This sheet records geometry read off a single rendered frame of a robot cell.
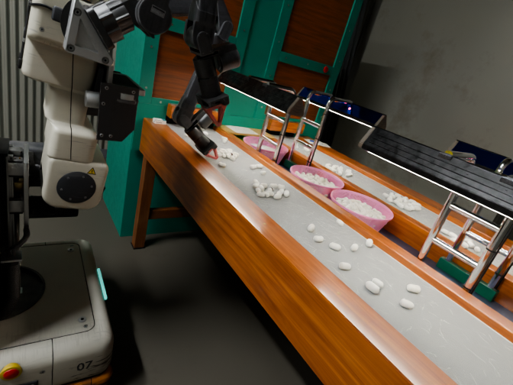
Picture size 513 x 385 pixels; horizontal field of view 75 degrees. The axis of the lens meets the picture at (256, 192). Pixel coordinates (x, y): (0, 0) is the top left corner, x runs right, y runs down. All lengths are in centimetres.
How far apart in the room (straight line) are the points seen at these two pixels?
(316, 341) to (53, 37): 94
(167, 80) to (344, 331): 152
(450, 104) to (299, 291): 239
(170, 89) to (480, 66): 217
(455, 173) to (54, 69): 104
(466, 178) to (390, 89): 244
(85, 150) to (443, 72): 266
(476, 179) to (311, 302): 48
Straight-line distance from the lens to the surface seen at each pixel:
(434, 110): 306
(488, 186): 92
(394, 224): 154
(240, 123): 216
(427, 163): 97
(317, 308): 83
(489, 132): 287
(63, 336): 128
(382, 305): 92
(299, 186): 143
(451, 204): 114
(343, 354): 81
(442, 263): 144
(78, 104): 109
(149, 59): 185
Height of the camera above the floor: 122
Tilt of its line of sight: 22 degrees down
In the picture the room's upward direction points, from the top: 16 degrees clockwise
